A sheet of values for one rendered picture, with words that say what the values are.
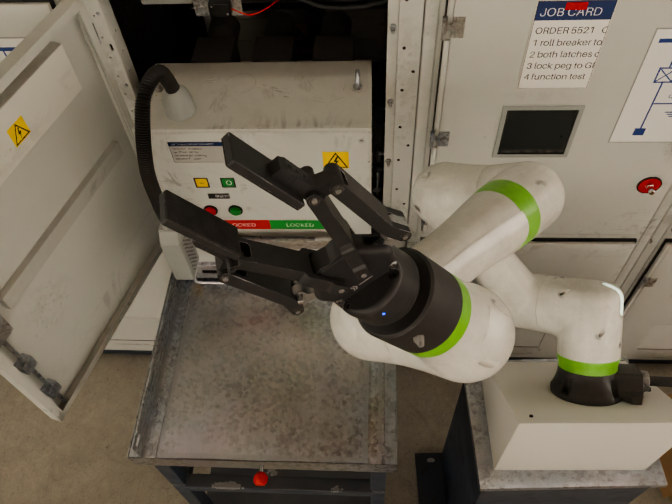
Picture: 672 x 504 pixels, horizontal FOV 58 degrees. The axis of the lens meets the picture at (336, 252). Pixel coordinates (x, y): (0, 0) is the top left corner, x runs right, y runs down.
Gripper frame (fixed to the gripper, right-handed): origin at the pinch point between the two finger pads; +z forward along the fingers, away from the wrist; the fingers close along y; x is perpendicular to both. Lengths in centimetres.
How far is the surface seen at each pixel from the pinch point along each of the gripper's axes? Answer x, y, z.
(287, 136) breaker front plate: -65, -23, -46
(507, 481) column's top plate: -7, -35, -119
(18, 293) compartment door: -53, -81, -23
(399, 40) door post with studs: -76, 5, -55
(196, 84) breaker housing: -85, -34, -35
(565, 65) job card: -65, 27, -79
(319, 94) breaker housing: -74, -15, -50
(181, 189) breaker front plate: -73, -52, -44
